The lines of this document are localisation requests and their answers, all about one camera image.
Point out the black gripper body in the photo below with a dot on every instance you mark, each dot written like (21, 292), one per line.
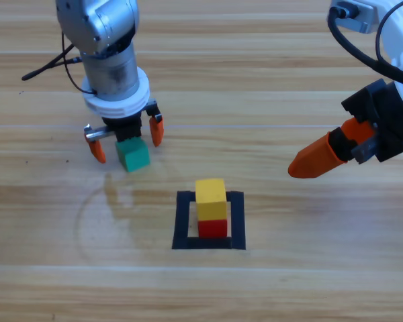
(124, 129)
(389, 124)

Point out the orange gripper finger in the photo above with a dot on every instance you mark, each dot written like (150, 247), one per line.
(156, 131)
(357, 131)
(315, 159)
(96, 149)

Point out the green wooden cube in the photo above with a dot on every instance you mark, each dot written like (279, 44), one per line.
(134, 157)

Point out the yellow wooden cube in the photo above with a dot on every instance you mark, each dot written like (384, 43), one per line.
(211, 201)

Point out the red wooden cube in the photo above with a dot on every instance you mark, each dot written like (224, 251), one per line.
(212, 228)

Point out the black tape square outline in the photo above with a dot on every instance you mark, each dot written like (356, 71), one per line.
(181, 224)

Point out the white wrist mount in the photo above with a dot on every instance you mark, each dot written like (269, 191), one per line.
(121, 107)
(399, 43)

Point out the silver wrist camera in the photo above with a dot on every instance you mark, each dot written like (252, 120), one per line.
(359, 16)

